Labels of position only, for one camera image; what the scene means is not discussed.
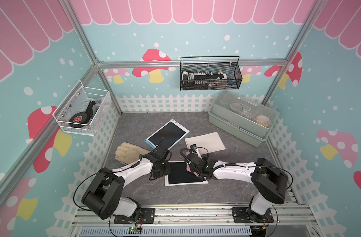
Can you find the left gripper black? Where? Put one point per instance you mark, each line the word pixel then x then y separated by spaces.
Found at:
pixel 167 171

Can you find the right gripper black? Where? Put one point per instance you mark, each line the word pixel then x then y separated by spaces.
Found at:
pixel 204 160

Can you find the white drawing tablet front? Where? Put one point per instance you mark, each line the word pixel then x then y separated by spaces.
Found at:
pixel 208 143

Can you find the white drawing tablet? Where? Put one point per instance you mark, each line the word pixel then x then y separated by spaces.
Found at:
pixel 208 143
pixel 179 175

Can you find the blue framed drawing tablet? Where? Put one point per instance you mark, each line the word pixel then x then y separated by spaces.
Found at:
pixel 168 135

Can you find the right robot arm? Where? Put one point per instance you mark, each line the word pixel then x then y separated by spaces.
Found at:
pixel 270 181

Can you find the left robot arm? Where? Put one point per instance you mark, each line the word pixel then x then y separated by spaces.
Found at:
pixel 103 195

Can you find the beige work glove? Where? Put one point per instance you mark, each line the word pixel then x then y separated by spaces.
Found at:
pixel 128 153

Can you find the green translucent storage box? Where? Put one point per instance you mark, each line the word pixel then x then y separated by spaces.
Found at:
pixel 243 118

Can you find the black tape roll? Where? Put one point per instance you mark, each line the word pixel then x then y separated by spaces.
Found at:
pixel 79 120

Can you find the black wire mesh basket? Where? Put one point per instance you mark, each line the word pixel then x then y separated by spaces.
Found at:
pixel 210 73

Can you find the clear acrylic wall bin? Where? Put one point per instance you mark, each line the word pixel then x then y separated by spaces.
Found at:
pixel 95 102

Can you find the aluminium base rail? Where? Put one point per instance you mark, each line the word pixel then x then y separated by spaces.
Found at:
pixel 290 220

